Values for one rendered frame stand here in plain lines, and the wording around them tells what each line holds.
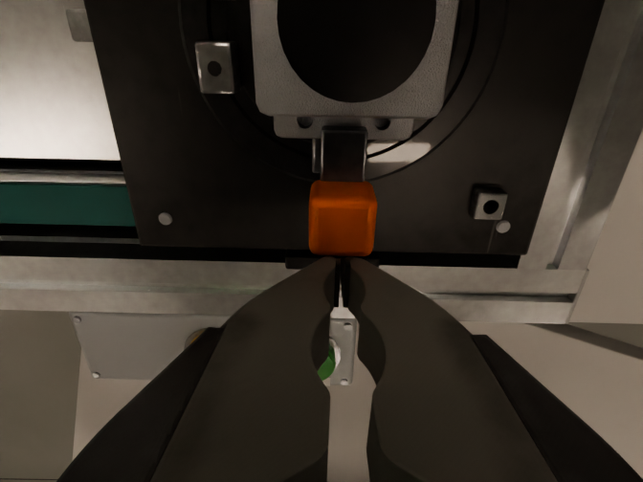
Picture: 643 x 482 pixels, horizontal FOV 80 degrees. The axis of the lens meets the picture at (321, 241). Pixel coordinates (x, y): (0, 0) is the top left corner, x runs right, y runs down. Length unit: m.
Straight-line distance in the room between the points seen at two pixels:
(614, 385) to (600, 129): 0.37
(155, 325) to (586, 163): 0.30
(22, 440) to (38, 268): 2.26
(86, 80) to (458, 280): 0.27
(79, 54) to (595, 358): 0.54
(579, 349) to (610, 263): 0.11
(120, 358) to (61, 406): 1.91
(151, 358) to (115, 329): 0.04
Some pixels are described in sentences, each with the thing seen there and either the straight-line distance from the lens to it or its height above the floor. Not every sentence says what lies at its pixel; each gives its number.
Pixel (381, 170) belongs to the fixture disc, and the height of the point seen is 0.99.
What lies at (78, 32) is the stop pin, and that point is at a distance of 0.24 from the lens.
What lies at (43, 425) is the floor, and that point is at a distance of 2.41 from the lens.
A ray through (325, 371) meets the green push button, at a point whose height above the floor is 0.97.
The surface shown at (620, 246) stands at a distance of 0.45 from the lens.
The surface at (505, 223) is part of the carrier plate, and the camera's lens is 0.25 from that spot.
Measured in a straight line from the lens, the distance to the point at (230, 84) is 0.18.
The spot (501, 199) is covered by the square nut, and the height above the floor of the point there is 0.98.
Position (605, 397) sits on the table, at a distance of 0.59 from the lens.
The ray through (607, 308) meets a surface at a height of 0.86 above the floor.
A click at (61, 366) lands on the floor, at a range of 2.05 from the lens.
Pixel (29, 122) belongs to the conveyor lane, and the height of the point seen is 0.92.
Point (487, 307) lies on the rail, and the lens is 0.30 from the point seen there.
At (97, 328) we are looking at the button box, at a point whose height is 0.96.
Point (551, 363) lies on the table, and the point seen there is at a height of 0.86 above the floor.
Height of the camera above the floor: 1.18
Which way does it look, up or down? 62 degrees down
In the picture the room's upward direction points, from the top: 178 degrees counter-clockwise
